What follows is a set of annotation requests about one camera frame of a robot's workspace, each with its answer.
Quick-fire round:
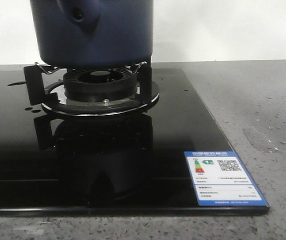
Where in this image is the blue white energy label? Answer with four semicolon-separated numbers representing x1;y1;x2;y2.
184;151;268;207

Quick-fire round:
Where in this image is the dark blue cooking pot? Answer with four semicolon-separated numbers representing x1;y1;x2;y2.
30;0;154;69

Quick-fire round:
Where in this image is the black metal pot support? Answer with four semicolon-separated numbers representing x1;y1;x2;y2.
23;61;160;118

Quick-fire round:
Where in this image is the black glass gas stove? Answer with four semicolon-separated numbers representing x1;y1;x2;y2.
0;69;270;216

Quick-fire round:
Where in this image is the black round gas burner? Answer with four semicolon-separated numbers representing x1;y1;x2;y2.
63;69;137;103

